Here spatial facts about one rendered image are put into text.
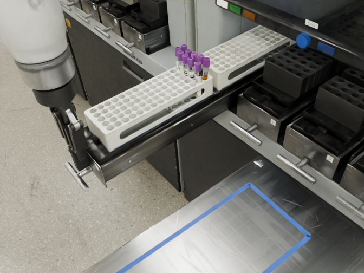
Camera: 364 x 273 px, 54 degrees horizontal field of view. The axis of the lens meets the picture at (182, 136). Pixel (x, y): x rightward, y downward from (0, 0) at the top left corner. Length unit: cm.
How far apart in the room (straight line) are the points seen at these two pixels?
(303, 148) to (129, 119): 39
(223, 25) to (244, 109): 24
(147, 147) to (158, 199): 90
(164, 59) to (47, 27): 65
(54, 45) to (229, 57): 48
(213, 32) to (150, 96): 31
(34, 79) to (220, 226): 40
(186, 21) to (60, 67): 58
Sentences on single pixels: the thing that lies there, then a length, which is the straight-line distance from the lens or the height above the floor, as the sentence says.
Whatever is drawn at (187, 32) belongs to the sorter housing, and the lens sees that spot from 114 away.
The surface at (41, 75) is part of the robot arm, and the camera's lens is 64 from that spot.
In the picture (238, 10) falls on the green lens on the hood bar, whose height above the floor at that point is 98.
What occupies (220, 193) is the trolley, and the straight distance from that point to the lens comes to 68.
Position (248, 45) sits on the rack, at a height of 86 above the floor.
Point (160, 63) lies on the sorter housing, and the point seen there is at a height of 73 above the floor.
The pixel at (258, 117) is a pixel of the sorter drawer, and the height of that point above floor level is 78.
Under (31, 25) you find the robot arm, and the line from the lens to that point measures 59.
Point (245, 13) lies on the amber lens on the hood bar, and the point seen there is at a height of 98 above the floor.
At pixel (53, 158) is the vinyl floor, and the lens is 201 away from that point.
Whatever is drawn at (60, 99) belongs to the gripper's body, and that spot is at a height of 98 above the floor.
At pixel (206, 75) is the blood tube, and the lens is 85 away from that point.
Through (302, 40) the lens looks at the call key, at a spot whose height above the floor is 98.
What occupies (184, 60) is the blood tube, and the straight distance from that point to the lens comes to 85.
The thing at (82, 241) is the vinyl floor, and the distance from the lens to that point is 165.
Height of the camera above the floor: 136
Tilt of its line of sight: 44 degrees down
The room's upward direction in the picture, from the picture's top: 4 degrees counter-clockwise
